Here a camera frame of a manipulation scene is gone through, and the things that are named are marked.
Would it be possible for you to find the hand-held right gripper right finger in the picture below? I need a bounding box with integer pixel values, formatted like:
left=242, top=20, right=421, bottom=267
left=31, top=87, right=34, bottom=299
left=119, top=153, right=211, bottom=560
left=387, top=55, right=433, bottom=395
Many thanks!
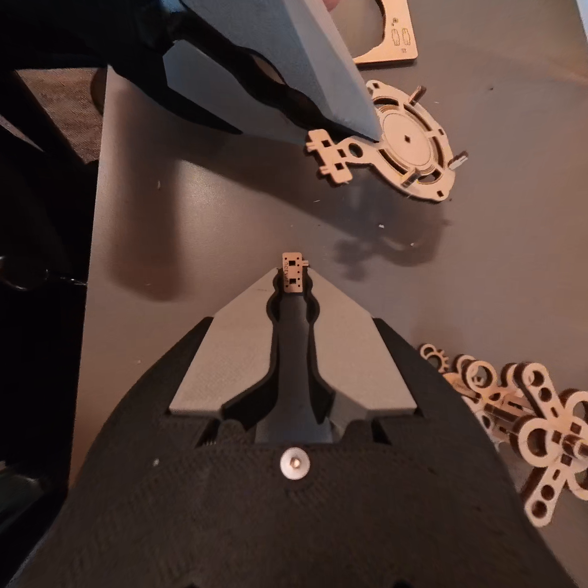
left=303, top=268, right=419, bottom=425

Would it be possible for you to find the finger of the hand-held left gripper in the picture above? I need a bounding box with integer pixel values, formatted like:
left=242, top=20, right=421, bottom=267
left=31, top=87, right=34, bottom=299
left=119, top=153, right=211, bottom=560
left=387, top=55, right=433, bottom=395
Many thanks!
left=183, top=0, right=383, bottom=141
left=162, top=40, right=354, bottom=144

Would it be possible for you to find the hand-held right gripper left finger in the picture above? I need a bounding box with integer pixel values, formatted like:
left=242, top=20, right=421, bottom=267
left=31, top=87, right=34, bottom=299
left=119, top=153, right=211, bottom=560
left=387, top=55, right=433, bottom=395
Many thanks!
left=169, top=267, right=282, bottom=425

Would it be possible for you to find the small wooden connector piece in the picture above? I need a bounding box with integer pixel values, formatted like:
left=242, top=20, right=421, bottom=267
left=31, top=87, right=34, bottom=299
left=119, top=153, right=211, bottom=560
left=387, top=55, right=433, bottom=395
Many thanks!
left=281, top=252, right=309, bottom=296

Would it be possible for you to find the round wooden frame part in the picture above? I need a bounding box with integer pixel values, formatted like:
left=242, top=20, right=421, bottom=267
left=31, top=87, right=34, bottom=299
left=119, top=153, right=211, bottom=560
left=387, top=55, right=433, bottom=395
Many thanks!
left=305, top=79, right=469, bottom=204

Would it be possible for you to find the plywood parts sheet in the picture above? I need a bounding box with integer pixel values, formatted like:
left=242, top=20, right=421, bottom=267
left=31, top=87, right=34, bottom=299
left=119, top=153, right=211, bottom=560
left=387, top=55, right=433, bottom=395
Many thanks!
left=351, top=0, right=420, bottom=70

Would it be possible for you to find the wooden flower-disc rod assembly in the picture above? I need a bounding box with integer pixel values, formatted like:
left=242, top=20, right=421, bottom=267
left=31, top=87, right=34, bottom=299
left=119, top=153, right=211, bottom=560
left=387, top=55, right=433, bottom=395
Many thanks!
left=419, top=342, right=588, bottom=529

